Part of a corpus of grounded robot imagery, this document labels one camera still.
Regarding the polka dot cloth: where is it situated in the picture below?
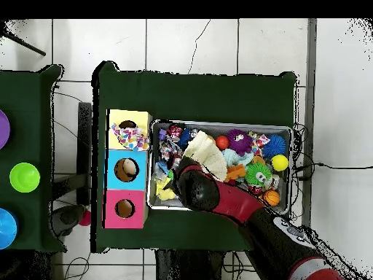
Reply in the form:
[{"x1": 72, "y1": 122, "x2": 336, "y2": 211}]
[
  {"x1": 111, "y1": 122, "x2": 150, "y2": 152},
  {"x1": 249, "y1": 131, "x2": 270, "y2": 157},
  {"x1": 158, "y1": 139, "x2": 183, "y2": 163}
]

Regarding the shallow silver mesh bin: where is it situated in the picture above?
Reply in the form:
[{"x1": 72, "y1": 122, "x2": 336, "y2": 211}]
[{"x1": 146, "y1": 119, "x2": 293, "y2": 216}]

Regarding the wooden three-hole box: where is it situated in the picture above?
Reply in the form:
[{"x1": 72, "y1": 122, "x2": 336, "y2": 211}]
[{"x1": 101, "y1": 109, "x2": 153, "y2": 229}]

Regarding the blue spiky ball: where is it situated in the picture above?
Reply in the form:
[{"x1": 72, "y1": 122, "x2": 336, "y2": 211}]
[
  {"x1": 177, "y1": 128, "x2": 192, "y2": 150},
  {"x1": 262, "y1": 133, "x2": 287, "y2": 160}
]

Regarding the cream knitted cloth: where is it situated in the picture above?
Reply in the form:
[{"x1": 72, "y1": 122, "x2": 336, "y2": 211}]
[{"x1": 182, "y1": 130, "x2": 229, "y2": 182}]

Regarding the small orange-red ball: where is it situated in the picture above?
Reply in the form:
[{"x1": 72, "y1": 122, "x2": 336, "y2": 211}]
[{"x1": 216, "y1": 135, "x2": 230, "y2": 150}]

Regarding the purple spiky monster toy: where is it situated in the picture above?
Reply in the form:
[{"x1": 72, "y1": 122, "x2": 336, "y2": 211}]
[{"x1": 226, "y1": 128, "x2": 254, "y2": 156}]

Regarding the dark green tablecloth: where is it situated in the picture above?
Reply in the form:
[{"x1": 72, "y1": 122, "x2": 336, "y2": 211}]
[
  {"x1": 0, "y1": 64, "x2": 66, "y2": 253},
  {"x1": 90, "y1": 60, "x2": 298, "y2": 257}
]

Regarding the green spiky toy with eyes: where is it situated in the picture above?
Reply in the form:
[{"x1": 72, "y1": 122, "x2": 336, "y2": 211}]
[{"x1": 244, "y1": 162, "x2": 272, "y2": 187}]

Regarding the yellow ball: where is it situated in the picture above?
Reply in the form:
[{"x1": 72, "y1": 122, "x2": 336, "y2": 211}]
[{"x1": 270, "y1": 154, "x2": 289, "y2": 172}]

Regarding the orange toy basketball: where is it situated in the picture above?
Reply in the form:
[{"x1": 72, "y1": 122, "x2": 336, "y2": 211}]
[{"x1": 262, "y1": 190, "x2": 281, "y2": 207}]

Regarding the small red ball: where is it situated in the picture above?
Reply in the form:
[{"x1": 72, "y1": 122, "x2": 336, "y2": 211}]
[{"x1": 78, "y1": 209, "x2": 92, "y2": 227}]

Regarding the grey rounded base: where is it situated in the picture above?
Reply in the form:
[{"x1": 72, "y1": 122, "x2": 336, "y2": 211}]
[{"x1": 51, "y1": 204, "x2": 86, "y2": 237}]

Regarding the lime green bowl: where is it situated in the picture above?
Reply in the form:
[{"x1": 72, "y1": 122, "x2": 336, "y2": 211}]
[{"x1": 9, "y1": 162, "x2": 41, "y2": 194}]

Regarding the purple bowl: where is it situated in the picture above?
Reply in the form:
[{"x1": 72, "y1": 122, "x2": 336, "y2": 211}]
[{"x1": 0, "y1": 109, "x2": 12, "y2": 150}]

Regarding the black tripod leg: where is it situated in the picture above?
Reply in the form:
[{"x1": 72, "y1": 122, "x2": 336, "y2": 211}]
[{"x1": 0, "y1": 28, "x2": 47, "y2": 57}]

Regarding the blue bowl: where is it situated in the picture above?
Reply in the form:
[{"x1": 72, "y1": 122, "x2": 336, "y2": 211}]
[{"x1": 0, "y1": 207, "x2": 18, "y2": 250}]

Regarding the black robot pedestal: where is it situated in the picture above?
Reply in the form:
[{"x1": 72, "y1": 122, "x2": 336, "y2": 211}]
[{"x1": 155, "y1": 249, "x2": 225, "y2": 280}]

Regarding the black power cable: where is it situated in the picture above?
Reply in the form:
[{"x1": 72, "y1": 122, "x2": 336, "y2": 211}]
[{"x1": 294, "y1": 161, "x2": 373, "y2": 180}]

